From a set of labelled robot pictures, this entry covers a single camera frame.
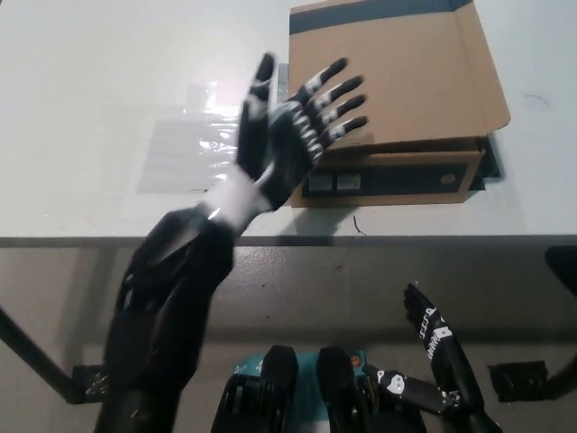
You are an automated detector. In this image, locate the black table leg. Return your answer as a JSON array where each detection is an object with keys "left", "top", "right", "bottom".
[
  {"left": 548, "top": 354, "right": 577, "bottom": 399},
  {"left": 0, "top": 302, "right": 77, "bottom": 403}
]

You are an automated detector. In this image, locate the clear plastic sheet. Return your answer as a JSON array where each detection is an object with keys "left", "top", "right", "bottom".
[{"left": 136, "top": 62, "right": 290, "bottom": 196}]

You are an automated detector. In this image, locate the robot torso black teal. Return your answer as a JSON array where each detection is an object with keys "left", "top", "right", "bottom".
[{"left": 210, "top": 344, "right": 429, "bottom": 433}]

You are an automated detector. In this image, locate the black floor tape patch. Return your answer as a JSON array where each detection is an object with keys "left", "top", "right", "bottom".
[
  {"left": 71, "top": 364, "right": 112, "bottom": 403},
  {"left": 487, "top": 360, "right": 551, "bottom": 403}
]

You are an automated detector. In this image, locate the brown cardboard box with lid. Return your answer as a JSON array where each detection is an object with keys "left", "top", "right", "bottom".
[{"left": 288, "top": 0, "right": 512, "bottom": 209}]

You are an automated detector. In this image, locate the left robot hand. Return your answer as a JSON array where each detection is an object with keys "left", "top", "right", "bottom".
[{"left": 236, "top": 52, "right": 371, "bottom": 213}]

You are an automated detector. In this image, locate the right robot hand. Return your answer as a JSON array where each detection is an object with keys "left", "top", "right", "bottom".
[{"left": 360, "top": 282, "right": 487, "bottom": 415}]

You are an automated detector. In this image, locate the dark rounded object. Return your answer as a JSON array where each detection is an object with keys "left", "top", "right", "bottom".
[{"left": 544, "top": 244, "right": 577, "bottom": 284}]

